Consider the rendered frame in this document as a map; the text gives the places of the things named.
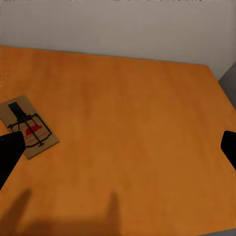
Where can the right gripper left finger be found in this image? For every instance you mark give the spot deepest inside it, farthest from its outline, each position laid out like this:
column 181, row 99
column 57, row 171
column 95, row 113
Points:
column 12, row 147

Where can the mousetrap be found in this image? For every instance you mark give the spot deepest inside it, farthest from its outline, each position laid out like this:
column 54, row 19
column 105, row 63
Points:
column 18, row 114

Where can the cabinet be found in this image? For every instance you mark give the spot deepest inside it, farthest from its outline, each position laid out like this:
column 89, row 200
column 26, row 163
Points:
column 139, row 150

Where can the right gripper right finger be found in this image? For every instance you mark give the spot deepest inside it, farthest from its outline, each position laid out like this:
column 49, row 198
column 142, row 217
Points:
column 228, row 145

